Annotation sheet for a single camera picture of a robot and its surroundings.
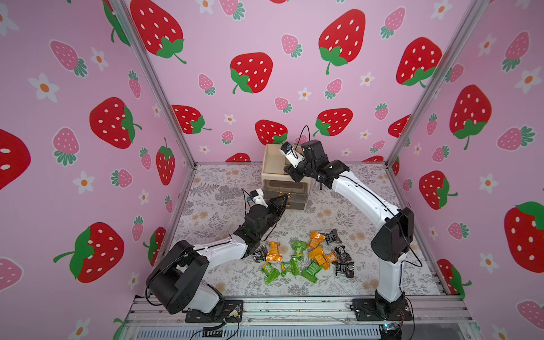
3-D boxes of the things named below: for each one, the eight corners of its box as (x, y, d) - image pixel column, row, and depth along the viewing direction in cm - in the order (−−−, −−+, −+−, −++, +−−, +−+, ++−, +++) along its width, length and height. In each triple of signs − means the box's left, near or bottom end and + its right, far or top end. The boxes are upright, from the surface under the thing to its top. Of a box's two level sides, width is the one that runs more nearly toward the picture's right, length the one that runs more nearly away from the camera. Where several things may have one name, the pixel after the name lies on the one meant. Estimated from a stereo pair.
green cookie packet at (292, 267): (281, 275, 84) (281, 274, 82) (281, 259, 88) (281, 258, 86) (299, 275, 84) (299, 274, 82) (298, 259, 88) (298, 258, 86)
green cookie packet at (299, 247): (292, 259, 88) (292, 257, 86) (292, 243, 93) (292, 241, 91) (307, 259, 88) (308, 257, 86) (306, 243, 93) (306, 241, 91)
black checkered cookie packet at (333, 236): (326, 244, 92) (327, 242, 91) (324, 231, 96) (325, 229, 95) (341, 244, 92) (342, 242, 91) (338, 231, 96) (339, 229, 95)
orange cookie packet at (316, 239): (307, 246, 92) (308, 244, 90) (310, 232, 96) (310, 230, 94) (322, 250, 90) (323, 248, 89) (325, 236, 95) (325, 234, 93)
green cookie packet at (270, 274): (268, 286, 82) (267, 284, 80) (258, 271, 85) (258, 270, 83) (281, 275, 84) (281, 274, 82) (271, 262, 88) (271, 260, 86)
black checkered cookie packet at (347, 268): (336, 278, 83) (337, 276, 82) (334, 264, 87) (335, 262, 85) (354, 278, 83) (356, 276, 82) (351, 264, 87) (353, 262, 85)
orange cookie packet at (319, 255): (317, 267, 86) (318, 266, 84) (308, 255, 89) (308, 253, 87) (329, 259, 88) (330, 257, 86) (319, 247, 91) (320, 245, 90)
